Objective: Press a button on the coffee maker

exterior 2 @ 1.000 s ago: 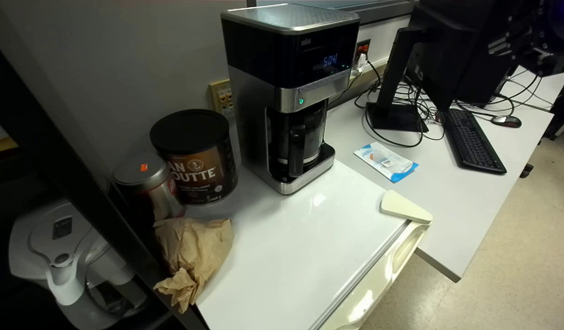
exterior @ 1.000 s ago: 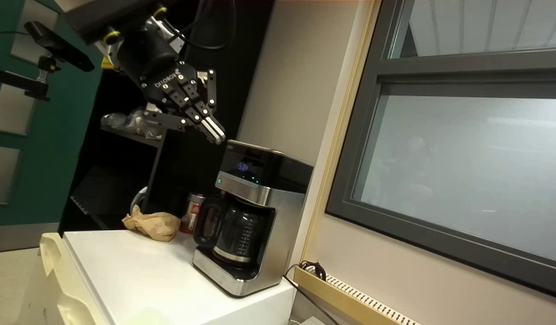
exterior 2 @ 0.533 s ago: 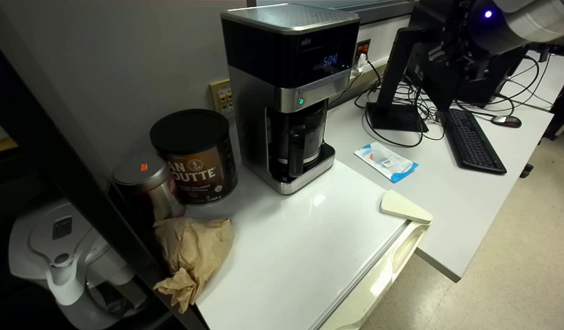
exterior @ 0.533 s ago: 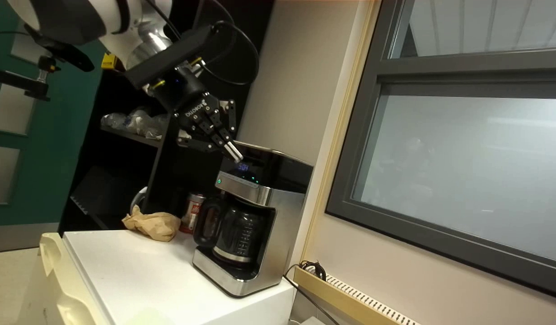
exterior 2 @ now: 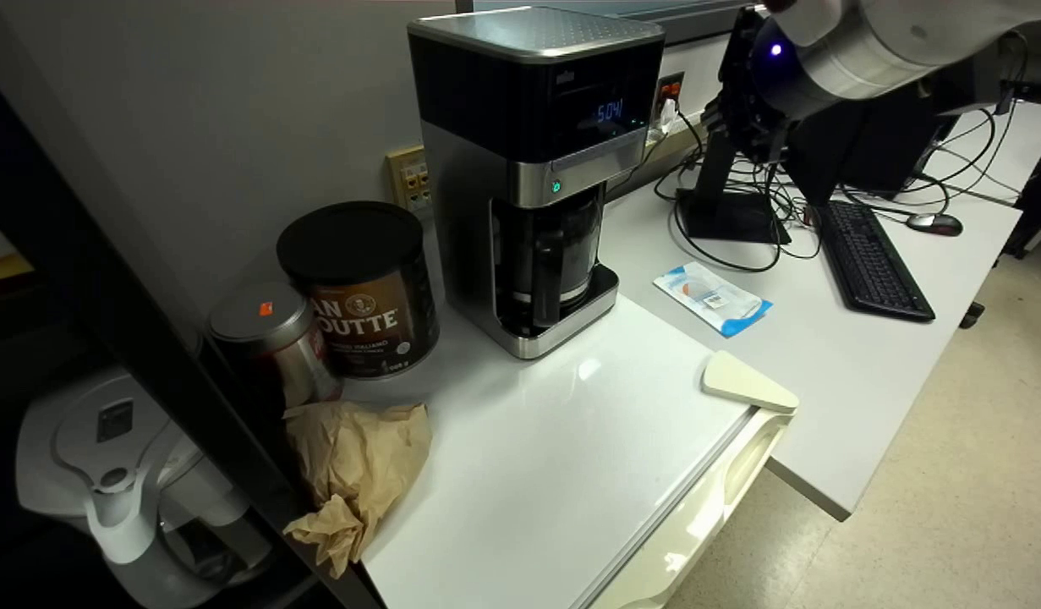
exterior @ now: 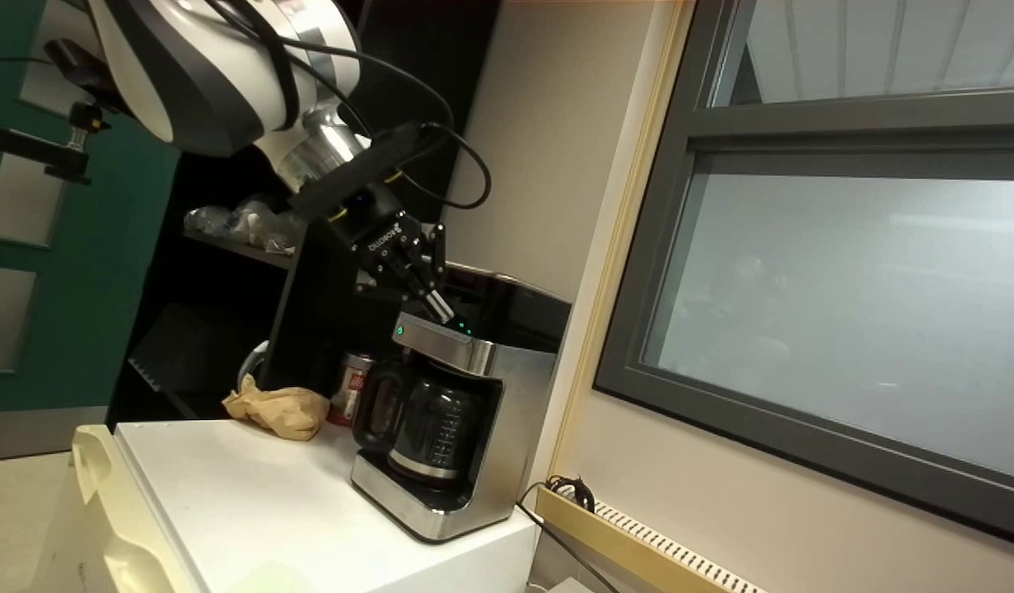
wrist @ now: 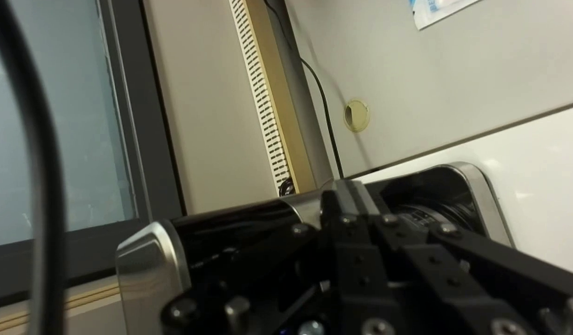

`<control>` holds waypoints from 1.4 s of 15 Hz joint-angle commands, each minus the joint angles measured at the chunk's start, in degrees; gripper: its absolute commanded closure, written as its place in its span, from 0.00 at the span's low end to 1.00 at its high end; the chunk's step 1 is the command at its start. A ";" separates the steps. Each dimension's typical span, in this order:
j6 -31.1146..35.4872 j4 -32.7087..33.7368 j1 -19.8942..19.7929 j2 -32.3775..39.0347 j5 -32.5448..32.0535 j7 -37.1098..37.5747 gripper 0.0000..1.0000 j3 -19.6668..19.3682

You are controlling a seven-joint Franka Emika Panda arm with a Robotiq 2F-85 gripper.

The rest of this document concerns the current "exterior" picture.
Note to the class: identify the black and steel coffee maker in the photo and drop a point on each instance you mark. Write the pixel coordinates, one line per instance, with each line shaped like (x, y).
(523, 395)

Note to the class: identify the glass coffee carafe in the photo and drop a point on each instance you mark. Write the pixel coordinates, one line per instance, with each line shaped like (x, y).
(432, 420)

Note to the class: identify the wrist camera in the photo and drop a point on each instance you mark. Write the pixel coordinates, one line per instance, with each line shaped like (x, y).
(354, 177)

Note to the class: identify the crumpled brown paper bag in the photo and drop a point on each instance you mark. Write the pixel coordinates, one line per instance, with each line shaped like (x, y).
(280, 408)

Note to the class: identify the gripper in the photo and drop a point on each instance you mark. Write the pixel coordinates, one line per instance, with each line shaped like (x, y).
(379, 231)

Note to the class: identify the white mini fridge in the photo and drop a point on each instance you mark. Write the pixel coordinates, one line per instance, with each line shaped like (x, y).
(309, 511)

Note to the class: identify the camera on mount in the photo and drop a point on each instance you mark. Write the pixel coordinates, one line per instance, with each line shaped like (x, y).
(70, 136)

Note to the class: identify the heap of clear plastic bags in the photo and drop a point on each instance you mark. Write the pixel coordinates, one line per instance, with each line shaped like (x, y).
(251, 222)

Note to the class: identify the baseboard heater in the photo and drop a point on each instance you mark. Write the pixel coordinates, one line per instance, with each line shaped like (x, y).
(638, 548)

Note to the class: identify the red can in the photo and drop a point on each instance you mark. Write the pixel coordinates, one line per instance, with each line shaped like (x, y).
(352, 387)

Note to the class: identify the green door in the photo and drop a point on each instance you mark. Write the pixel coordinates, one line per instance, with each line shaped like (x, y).
(103, 272)

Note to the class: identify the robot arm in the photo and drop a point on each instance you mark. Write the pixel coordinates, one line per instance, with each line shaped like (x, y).
(202, 66)

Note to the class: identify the black shelf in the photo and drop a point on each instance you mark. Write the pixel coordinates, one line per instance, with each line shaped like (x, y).
(218, 321)

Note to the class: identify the window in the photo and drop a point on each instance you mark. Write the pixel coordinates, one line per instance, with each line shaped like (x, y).
(844, 313)

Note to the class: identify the white fridge door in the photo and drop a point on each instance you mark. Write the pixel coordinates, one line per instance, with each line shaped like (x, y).
(103, 511)

